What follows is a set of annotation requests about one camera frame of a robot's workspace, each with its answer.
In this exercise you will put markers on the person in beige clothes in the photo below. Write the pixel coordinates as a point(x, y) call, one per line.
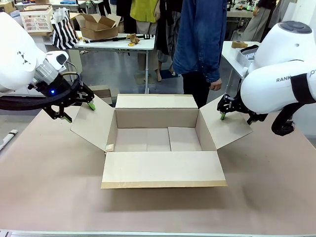
point(258, 19)

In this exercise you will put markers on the brown packing tape roll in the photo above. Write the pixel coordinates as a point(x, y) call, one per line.
point(239, 44)

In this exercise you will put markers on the white foam board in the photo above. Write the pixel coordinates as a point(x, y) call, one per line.
point(301, 11)

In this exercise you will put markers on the white plastic lattice basket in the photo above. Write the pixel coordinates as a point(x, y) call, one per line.
point(38, 19)

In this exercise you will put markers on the mannequin with yellow vest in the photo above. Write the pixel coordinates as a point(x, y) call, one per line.
point(145, 14)

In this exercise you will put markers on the long black pole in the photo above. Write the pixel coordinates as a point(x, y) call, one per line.
point(108, 39)

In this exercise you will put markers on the small open cardboard box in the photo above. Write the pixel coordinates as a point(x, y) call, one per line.
point(98, 30)

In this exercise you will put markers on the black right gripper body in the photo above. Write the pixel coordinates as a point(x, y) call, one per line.
point(239, 106)

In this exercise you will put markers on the large brown cardboard box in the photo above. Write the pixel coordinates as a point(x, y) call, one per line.
point(163, 170)

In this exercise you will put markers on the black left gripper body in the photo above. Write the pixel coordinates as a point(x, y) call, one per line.
point(55, 90)

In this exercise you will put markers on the person's left denim forearm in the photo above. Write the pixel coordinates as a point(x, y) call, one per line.
point(213, 64)

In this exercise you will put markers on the white side table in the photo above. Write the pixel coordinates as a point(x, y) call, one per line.
point(228, 53)

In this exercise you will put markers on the small yellow tape roll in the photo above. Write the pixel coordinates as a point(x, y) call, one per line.
point(131, 44)

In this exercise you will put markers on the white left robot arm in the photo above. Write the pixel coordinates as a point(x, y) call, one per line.
point(14, 49)

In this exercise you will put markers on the person's left hand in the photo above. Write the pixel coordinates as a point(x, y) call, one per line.
point(216, 85)

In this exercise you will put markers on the person in denim jacket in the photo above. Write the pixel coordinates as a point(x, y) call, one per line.
point(200, 37)

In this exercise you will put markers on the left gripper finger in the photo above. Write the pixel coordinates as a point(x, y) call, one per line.
point(85, 95)
point(58, 112)

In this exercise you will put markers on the white cabinet with wooden top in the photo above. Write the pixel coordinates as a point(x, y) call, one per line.
point(47, 42)

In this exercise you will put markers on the black white campus container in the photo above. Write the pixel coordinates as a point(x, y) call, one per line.
point(244, 55)

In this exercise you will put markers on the cardboard box on shelf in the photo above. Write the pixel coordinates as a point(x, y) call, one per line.
point(7, 6)

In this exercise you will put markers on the cardboard piece on floor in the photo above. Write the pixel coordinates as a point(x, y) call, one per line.
point(103, 92)

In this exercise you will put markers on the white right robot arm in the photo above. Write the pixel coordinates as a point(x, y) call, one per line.
point(284, 74)

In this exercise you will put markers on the white table with grey leg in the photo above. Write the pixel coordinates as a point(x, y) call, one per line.
point(116, 45)

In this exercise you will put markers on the black white striped bag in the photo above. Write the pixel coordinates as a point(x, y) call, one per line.
point(64, 32)

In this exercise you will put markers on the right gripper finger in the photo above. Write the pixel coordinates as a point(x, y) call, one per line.
point(256, 116)
point(226, 105)

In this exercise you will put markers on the crumpled brown paper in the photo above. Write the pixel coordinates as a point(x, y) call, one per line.
point(132, 38)

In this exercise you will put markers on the white bar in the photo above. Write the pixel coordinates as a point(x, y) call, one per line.
point(8, 138)

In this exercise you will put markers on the black hanging garment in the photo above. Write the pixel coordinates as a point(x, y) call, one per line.
point(168, 24)

